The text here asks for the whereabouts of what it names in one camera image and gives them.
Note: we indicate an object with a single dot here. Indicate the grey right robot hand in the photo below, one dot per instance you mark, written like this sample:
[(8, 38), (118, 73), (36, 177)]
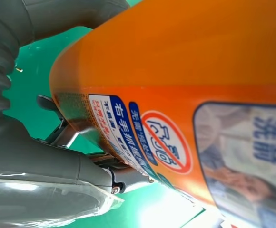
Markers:
[(45, 176)]

